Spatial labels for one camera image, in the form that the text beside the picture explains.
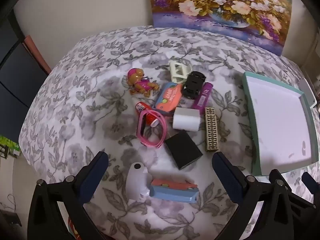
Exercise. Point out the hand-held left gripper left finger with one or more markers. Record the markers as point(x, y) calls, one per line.
point(93, 177)

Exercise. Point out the pink watch band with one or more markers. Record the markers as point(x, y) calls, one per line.
point(163, 130)

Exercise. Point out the purple rectangular packet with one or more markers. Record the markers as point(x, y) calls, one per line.
point(203, 97)

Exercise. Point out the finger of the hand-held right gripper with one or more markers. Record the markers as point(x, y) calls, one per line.
point(310, 181)

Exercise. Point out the light blue block orange top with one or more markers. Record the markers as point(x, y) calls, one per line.
point(172, 193)

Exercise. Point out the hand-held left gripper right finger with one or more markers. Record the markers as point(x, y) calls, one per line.
point(226, 177)

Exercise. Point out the cream plastic hair clip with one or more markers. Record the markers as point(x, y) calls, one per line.
point(178, 73)

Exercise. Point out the reddish brown board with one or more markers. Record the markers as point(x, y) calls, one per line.
point(35, 52)

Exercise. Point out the dark cabinet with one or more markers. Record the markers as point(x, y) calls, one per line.
point(12, 75)

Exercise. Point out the white flat device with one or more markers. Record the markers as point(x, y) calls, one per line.
point(308, 93)

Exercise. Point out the gold patterned bar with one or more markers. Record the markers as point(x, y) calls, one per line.
point(212, 130)

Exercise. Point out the orange and blue toy case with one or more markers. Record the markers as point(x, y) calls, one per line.
point(167, 98)

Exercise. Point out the black toy car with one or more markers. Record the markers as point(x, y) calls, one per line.
point(192, 85)

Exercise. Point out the small orange bottle white label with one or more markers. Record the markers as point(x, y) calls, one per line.
point(145, 111)

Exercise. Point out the teal box lid tray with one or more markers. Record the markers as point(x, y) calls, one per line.
point(280, 120)

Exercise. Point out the floral painting canvas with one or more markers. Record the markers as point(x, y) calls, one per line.
point(212, 5)

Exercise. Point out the black rectangular box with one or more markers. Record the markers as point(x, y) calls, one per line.
point(183, 150)

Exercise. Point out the pink toy dog figure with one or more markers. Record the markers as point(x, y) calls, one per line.
point(140, 82)

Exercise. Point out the green item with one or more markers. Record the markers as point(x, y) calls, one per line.
point(7, 143)

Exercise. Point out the white charger plug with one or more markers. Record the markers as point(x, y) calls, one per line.
point(186, 120)

